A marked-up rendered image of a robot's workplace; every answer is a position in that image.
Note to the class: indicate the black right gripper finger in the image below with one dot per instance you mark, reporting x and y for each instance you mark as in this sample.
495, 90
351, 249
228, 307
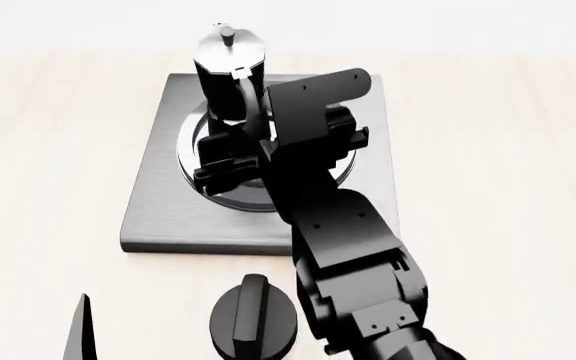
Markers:
344, 123
225, 161

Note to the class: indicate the black and silver moka pot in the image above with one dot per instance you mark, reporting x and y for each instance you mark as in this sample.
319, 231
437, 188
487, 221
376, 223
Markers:
223, 90

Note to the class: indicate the round black stove burner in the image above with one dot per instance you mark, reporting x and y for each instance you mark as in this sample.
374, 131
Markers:
240, 200

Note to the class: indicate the grey square stove plate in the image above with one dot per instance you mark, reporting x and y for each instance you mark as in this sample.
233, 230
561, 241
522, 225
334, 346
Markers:
168, 210

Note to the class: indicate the round black stove knob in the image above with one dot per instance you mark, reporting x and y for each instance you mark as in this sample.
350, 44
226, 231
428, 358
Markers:
253, 318

